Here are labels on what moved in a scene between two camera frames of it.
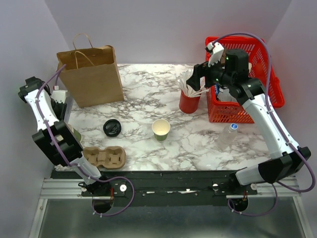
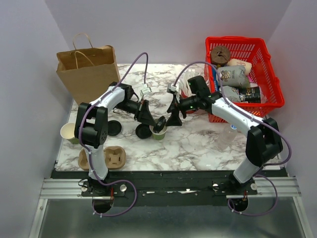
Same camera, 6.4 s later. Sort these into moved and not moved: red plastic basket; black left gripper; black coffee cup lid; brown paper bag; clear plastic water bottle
Moved: black left gripper
Not moved: black coffee cup lid; red plastic basket; brown paper bag; clear plastic water bottle
